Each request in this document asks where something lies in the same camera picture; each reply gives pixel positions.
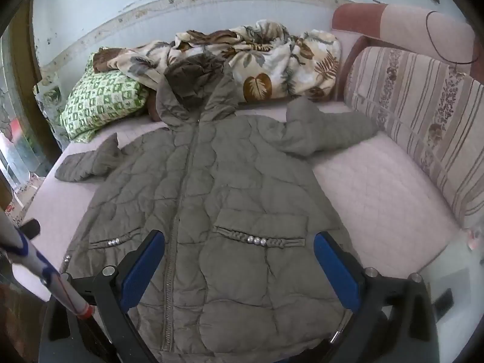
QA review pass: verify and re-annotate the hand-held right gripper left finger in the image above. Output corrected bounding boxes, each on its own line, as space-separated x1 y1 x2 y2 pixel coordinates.
57 230 167 363

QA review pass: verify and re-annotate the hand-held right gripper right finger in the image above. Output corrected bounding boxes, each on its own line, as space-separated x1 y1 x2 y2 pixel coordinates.
314 231 440 363

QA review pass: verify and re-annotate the olive quilted hooded jacket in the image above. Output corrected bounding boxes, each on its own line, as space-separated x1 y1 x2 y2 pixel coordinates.
55 53 379 363

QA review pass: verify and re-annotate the white striped pole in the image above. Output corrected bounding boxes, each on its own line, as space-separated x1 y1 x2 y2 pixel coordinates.
0 204 95 320

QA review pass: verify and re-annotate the black phone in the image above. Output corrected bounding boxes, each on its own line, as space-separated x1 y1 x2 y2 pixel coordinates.
433 288 455 320

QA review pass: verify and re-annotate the glass table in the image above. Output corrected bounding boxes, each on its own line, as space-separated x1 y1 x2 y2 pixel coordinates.
416 227 484 363

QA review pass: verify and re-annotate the brown pillow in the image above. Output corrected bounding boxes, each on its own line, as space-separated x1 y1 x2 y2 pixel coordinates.
146 91 168 122

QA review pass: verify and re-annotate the green patterned pillow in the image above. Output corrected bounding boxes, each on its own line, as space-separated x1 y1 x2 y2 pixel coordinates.
60 54 150 143

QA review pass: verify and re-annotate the striped floral back cushion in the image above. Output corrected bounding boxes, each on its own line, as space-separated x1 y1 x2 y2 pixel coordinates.
344 45 484 229

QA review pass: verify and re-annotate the leaf print blanket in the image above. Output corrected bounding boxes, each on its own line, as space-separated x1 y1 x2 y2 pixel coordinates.
93 20 341 103

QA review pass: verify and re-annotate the black cable loop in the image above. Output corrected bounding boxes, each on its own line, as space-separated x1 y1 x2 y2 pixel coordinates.
425 11 480 65

